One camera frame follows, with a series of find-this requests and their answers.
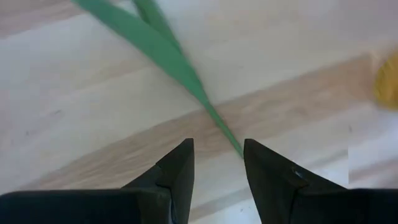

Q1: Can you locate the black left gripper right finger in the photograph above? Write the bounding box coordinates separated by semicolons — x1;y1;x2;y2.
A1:
243;138;398;224

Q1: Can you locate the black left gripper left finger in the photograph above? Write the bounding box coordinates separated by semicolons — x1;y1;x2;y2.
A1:
0;138;195;224

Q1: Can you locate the amber glass vase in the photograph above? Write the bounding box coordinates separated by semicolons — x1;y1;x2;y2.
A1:
373;49;398;110

